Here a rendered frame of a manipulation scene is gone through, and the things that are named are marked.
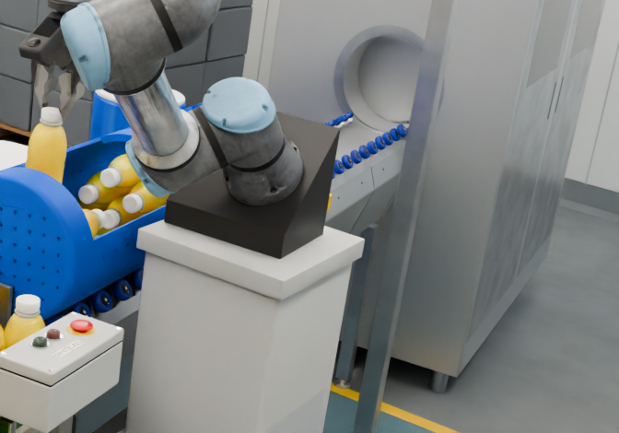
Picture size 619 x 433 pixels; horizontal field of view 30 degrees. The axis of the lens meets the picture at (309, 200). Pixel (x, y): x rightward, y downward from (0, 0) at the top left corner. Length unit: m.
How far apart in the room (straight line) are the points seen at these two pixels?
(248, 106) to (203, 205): 0.27
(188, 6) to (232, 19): 4.49
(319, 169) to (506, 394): 2.41
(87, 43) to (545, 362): 3.43
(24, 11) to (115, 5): 4.56
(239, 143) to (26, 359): 0.53
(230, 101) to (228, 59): 4.18
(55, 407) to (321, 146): 0.74
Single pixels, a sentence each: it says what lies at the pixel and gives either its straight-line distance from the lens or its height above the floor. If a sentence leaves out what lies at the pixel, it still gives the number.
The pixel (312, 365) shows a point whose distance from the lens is 2.28.
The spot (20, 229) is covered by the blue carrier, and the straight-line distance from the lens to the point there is 2.14.
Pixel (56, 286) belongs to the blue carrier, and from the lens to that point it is 2.13.
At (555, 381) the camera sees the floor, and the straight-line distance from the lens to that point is 4.65.
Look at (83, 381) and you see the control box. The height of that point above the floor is 1.05.
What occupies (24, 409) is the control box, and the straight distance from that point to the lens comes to 1.79.
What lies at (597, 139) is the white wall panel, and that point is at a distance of 6.90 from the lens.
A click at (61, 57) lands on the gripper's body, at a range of 2.14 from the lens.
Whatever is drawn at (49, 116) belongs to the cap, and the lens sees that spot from 2.17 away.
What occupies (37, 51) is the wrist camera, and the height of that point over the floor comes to 1.46.
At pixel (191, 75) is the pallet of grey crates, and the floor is 0.61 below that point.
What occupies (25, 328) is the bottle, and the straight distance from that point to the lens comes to 1.95.
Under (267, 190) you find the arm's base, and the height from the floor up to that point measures 1.26.
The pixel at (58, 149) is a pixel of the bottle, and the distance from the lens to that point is 2.18.
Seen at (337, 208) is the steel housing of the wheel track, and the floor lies 0.85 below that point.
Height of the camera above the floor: 1.91
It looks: 18 degrees down
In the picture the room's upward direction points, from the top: 9 degrees clockwise
